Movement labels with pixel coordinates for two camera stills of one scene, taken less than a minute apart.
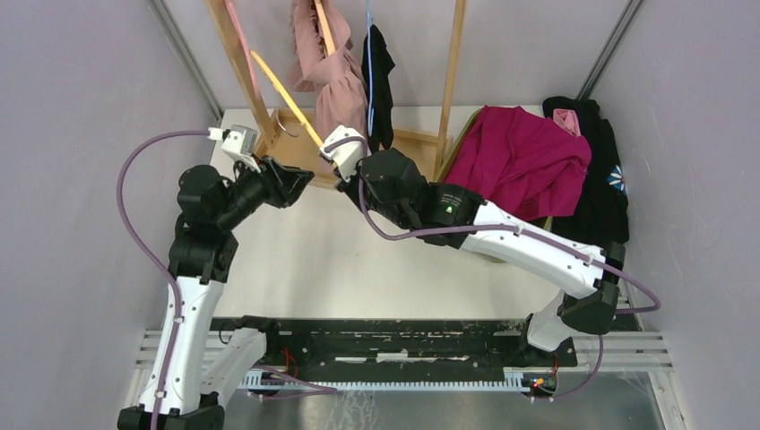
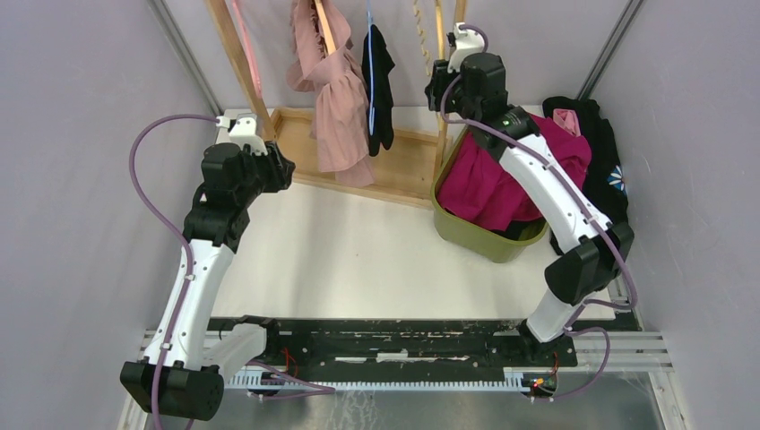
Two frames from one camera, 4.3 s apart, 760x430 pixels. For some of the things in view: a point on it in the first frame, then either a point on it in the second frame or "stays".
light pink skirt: x=337 y=81 stays
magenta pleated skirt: x=515 y=156 stays
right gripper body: x=389 y=212 → x=457 y=100
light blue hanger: x=370 y=119 stays
